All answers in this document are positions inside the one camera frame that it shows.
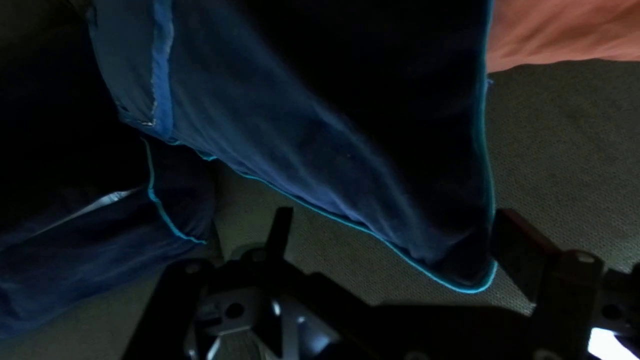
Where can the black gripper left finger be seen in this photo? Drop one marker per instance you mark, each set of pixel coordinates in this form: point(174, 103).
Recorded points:
point(169, 327)

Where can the orange pillow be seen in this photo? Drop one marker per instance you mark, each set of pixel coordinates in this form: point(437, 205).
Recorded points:
point(528, 33)

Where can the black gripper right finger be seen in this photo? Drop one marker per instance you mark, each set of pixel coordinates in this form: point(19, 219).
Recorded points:
point(562, 287)

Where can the grey fabric sofa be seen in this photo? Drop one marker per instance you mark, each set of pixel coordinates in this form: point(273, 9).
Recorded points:
point(565, 152)

